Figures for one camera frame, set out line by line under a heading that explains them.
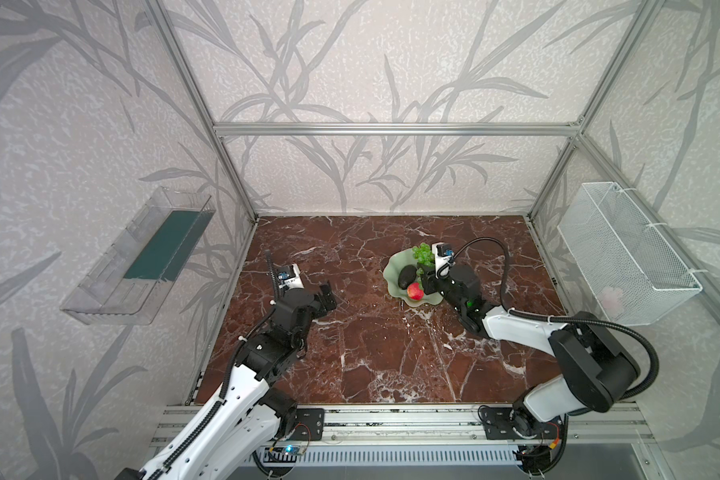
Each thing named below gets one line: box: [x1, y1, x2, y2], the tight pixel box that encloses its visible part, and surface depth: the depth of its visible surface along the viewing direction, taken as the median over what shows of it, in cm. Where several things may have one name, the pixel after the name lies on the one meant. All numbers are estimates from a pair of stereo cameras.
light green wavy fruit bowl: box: [383, 248, 444, 308], surface depth 101 cm
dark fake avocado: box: [398, 264, 417, 290], surface depth 100 cm
